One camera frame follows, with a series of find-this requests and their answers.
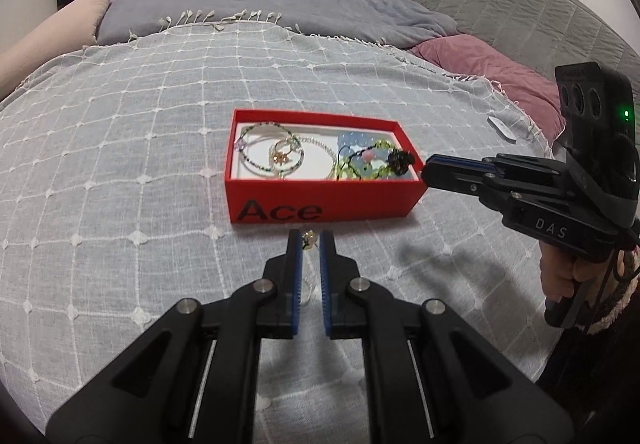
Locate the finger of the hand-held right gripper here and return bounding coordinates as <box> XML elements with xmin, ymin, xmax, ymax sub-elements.
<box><xmin>421</xmin><ymin>163</ymin><xmax>513</xmax><ymax>206</ymax></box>
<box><xmin>433</xmin><ymin>153</ymin><xmax>506</xmax><ymax>177</ymax></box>

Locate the silver chain bracelet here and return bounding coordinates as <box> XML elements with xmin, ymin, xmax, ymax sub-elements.
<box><xmin>295</xmin><ymin>134</ymin><xmax>343</xmax><ymax>180</ymax></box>

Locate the white checked blanket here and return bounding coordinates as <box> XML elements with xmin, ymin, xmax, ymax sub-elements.
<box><xmin>0</xmin><ymin>14</ymin><xmax>563</xmax><ymax>444</ymax></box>

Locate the beige pillow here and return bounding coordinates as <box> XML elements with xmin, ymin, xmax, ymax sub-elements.
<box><xmin>0</xmin><ymin>0</ymin><xmax>113</xmax><ymax>100</ymax></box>

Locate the black hair claw clip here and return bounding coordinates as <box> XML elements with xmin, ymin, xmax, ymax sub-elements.
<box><xmin>388</xmin><ymin>149</ymin><xmax>416</xmax><ymax>171</ymax></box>

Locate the blue bead bracelet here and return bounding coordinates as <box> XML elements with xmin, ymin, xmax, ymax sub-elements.
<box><xmin>336</xmin><ymin>130</ymin><xmax>417</xmax><ymax>180</ymax></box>

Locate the mauve pillow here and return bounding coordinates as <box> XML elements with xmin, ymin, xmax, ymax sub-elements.
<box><xmin>409</xmin><ymin>34</ymin><xmax>568</xmax><ymax>145</ymax></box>

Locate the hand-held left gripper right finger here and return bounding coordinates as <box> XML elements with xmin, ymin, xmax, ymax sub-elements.
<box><xmin>320</xmin><ymin>230</ymin><xmax>574</xmax><ymax>444</ymax></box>

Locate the grey quilted headboard cushion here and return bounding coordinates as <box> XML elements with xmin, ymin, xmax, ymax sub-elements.
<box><xmin>384</xmin><ymin>0</ymin><xmax>640</xmax><ymax>115</ymax></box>

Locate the white paper tag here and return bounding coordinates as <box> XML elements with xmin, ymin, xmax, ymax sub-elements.
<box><xmin>487</xmin><ymin>117</ymin><xmax>518</xmax><ymax>145</ymax></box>

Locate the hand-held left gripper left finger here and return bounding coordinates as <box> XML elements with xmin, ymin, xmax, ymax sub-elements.
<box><xmin>46</xmin><ymin>229</ymin><xmax>305</xmax><ymax>444</ymax></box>

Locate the person's right hand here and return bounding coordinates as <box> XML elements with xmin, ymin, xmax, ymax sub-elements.
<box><xmin>539</xmin><ymin>242</ymin><xmax>640</xmax><ymax>307</ymax></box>

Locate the purple and green bead bracelet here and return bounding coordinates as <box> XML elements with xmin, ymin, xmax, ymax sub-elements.
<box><xmin>236</xmin><ymin>123</ymin><xmax>307</xmax><ymax>176</ymax></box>

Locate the person's right forearm dark sleeve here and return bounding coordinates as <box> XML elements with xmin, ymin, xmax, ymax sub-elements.
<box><xmin>535</xmin><ymin>247</ymin><xmax>640</xmax><ymax>390</ymax></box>

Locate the grey-blue blanket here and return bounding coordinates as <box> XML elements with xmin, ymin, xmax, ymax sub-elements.
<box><xmin>95</xmin><ymin>0</ymin><xmax>458</xmax><ymax>50</ymax></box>

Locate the red cardboard box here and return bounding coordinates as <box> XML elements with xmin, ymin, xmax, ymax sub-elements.
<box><xmin>224</xmin><ymin>108</ymin><xmax>430</xmax><ymax>226</ymax></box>

